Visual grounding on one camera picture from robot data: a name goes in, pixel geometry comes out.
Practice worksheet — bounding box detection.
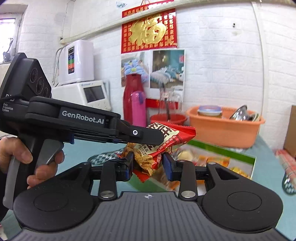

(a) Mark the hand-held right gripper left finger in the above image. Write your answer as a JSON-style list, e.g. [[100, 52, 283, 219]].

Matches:
[[60, 152, 134, 201]]

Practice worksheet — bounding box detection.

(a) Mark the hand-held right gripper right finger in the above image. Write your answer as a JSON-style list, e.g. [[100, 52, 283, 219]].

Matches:
[[163, 154, 243, 201]]

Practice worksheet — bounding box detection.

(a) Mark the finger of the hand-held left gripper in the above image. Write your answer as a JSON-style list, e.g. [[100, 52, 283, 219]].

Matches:
[[110, 118, 164, 146]]

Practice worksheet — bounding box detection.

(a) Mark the red orange spicy strip packet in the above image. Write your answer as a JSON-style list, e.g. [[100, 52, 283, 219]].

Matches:
[[115, 122, 196, 183]]

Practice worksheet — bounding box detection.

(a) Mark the green cardboard box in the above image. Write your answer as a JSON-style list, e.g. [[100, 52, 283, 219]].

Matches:
[[128, 139, 257, 192]]

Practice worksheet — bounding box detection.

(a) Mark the person's left hand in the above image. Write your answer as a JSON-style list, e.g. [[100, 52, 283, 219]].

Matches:
[[0, 137, 65, 189]]

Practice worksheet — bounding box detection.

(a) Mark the pink insulated bottle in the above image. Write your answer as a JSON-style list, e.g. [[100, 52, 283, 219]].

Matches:
[[131, 91, 147, 128]]

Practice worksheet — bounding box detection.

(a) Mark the white machine with screen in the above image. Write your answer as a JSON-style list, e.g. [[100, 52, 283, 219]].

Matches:
[[51, 79, 112, 112]]

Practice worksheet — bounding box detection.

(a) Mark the red thermos jug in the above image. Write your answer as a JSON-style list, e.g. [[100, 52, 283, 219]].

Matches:
[[123, 74, 145, 127]]

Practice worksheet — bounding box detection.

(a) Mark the red plastic basket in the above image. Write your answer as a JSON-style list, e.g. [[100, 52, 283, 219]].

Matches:
[[150, 113, 188, 127]]

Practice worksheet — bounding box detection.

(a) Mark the clear glass pitcher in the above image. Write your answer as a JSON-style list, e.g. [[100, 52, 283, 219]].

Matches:
[[159, 89, 183, 116]]

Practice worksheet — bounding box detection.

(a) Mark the orange snack packet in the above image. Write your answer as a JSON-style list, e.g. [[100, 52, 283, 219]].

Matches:
[[198, 156, 230, 168]]

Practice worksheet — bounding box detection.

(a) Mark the white water purifier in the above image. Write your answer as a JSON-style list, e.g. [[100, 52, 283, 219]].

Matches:
[[55, 39, 95, 87]]

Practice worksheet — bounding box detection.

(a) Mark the orange plastic basin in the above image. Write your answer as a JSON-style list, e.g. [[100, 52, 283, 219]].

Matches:
[[186, 105, 266, 149]]

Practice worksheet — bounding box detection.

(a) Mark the blue lid container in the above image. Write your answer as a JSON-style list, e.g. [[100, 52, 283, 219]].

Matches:
[[197, 105, 223, 117]]

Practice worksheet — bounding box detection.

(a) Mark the teal printed tablecloth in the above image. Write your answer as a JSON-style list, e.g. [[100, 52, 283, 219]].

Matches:
[[0, 134, 296, 240]]

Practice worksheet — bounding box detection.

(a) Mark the pink patterned cloth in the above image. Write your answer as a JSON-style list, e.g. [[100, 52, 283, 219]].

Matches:
[[274, 148, 296, 181]]

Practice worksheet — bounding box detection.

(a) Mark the large brown cardboard box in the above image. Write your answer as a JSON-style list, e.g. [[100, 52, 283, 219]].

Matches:
[[283, 105, 296, 158]]

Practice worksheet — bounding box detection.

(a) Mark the bedding wall poster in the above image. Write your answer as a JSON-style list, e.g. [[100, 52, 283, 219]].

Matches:
[[120, 49, 186, 109]]

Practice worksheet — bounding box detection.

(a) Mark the beige wall pipe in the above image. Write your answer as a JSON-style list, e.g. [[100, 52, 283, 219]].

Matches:
[[60, 0, 257, 44]]

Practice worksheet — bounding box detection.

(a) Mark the red gold wall hanging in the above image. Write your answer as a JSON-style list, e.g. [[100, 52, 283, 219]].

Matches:
[[121, 8, 178, 55]]

